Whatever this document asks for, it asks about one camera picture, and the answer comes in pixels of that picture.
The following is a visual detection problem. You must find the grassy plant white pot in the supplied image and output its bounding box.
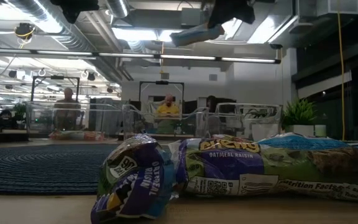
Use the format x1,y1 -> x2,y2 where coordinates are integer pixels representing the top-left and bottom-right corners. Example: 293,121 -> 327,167
280,97 -> 319,138

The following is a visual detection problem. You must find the blue granola bar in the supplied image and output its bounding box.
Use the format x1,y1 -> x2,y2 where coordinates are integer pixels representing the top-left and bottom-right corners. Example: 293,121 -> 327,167
255,132 -> 358,151
170,24 -> 225,47

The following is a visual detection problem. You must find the round dark blue woven mat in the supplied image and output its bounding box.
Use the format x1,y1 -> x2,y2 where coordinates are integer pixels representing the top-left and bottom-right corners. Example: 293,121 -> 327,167
0,143 -> 121,196

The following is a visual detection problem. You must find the long clear plastic bin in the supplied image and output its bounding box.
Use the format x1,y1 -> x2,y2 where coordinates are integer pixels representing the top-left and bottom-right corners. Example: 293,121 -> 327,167
215,102 -> 283,141

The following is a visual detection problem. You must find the broad-leaf plant white pot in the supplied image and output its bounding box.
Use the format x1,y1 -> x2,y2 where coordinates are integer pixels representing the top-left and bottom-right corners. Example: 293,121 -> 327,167
246,107 -> 280,141

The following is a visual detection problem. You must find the long LED light bar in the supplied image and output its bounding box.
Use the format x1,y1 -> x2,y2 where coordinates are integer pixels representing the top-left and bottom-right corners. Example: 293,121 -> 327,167
0,46 -> 282,65

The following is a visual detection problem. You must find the black ceiling-mounted device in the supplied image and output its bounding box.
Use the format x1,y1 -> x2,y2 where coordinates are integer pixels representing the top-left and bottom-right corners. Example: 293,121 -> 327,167
14,22 -> 36,41

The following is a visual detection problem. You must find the small pale cup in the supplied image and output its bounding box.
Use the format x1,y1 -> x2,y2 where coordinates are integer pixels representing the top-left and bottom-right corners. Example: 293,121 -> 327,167
314,124 -> 328,138

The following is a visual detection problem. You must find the black background rig frame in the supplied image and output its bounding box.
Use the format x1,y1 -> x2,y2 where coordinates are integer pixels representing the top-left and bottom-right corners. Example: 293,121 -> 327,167
139,80 -> 185,110
31,75 -> 81,105

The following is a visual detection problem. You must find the purple oatmeal raisin granola bar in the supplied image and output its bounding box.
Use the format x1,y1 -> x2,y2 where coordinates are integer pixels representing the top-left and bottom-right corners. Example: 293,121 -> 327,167
91,133 -> 177,224
168,134 -> 358,205

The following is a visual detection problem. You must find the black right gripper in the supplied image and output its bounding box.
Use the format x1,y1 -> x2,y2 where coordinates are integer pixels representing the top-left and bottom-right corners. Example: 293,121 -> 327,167
208,0 -> 256,30

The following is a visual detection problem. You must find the small background green plant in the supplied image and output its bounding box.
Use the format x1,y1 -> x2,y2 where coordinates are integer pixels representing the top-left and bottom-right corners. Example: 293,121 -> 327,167
12,103 -> 27,122

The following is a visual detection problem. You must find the person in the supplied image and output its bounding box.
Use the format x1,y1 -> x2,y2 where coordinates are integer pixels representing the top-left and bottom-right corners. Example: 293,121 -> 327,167
206,95 -> 218,113
53,87 -> 82,131
155,94 -> 180,134
0,109 -> 12,129

